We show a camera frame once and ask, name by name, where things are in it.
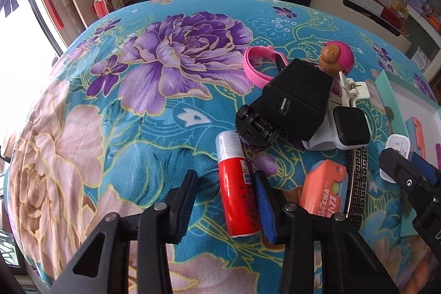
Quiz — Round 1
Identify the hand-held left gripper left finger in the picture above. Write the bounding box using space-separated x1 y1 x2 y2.
50 170 199 294

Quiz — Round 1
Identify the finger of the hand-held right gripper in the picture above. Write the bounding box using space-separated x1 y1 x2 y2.
378 147 441 248
411 151 441 182

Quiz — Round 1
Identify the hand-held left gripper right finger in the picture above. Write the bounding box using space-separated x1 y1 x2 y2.
253 171 400 294

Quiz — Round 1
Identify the white charger plug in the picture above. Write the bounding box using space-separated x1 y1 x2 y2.
380 134 413 183

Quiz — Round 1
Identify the red glue stick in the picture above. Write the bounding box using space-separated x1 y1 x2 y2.
215 130 262 239

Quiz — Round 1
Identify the black gold patterned bar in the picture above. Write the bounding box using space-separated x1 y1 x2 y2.
345 147 369 229

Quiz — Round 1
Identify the orange plastic box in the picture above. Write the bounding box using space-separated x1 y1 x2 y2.
299 159 348 217

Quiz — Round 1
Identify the white smartwatch black screen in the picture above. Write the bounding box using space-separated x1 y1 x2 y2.
302 106 371 152

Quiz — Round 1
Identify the shallow teal cardboard box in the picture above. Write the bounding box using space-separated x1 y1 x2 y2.
374 69 441 238

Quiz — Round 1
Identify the salmon pink small box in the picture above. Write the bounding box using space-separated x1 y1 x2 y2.
406 117 429 158

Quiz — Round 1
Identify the floral printed blanket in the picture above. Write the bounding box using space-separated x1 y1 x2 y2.
7 0 441 294

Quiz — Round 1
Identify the white hair clip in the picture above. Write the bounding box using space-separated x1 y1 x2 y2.
336 71 371 107

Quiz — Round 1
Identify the black power adapter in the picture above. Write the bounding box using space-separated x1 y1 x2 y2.
259 58 334 143

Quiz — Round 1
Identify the pink doll head toy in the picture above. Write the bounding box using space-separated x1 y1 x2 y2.
319 42 355 74

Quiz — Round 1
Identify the pink wristband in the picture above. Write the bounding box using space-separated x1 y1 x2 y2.
243 46 288 88

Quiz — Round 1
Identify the white television stand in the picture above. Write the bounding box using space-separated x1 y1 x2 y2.
310 0 414 57

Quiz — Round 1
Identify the red tissue box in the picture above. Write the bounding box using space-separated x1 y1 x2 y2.
91 0 112 19

